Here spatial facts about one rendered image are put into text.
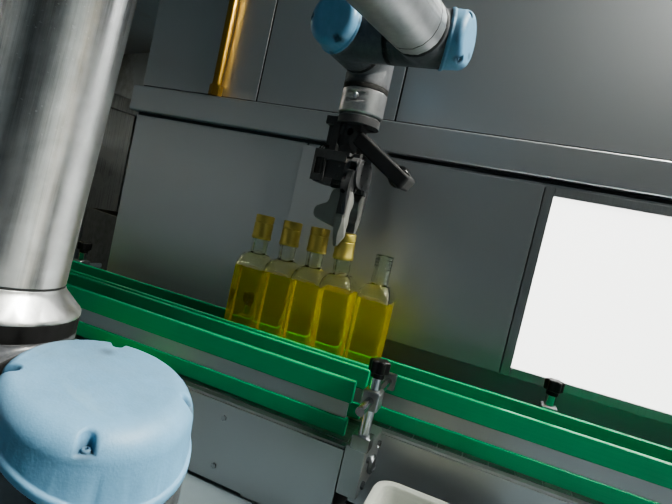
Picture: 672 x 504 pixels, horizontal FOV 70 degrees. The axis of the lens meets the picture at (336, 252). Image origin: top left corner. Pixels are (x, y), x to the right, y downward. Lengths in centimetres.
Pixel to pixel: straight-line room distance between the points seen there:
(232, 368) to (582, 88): 76
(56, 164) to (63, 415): 18
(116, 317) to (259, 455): 34
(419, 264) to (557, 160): 30
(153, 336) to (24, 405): 55
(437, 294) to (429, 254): 8
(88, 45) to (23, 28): 4
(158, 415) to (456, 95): 81
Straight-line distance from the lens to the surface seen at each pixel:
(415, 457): 79
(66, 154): 39
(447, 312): 91
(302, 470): 74
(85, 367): 35
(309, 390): 72
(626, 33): 103
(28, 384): 33
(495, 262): 90
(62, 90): 39
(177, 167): 119
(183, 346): 82
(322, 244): 82
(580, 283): 91
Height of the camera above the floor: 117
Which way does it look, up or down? 3 degrees down
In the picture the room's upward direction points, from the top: 13 degrees clockwise
